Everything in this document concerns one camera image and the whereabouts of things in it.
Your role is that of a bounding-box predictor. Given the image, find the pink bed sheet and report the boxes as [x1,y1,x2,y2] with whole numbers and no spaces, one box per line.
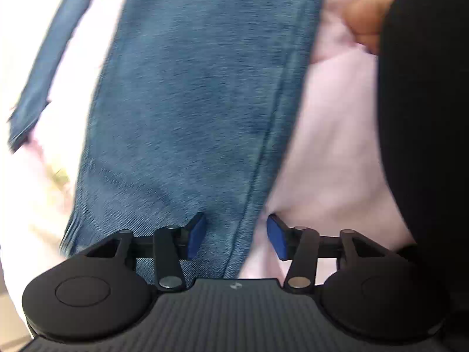
[0,0,419,338]

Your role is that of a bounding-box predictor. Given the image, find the blue denim pants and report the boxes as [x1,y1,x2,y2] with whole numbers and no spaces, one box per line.
[7,0,330,287]

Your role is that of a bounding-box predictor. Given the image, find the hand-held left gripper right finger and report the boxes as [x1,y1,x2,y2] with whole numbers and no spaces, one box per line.
[266,213,408,294]

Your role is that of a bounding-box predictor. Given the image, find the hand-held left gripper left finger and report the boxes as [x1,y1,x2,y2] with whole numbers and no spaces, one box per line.
[75,212,206,291]

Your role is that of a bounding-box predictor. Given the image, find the person's right hand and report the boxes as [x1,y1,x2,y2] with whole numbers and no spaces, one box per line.
[344,0,402,55]

